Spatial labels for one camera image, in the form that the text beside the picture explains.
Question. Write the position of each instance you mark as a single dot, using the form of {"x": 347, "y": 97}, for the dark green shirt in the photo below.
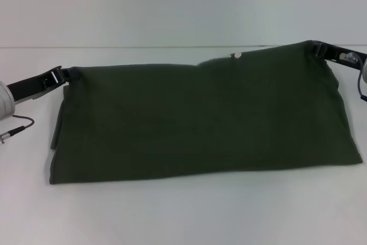
{"x": 200, "y": 113}

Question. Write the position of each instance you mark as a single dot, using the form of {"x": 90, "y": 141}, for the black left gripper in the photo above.
{"x": 31, "y": 81}

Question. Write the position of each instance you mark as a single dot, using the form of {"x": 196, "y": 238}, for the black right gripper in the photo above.
{"x": 344, "y": 54}

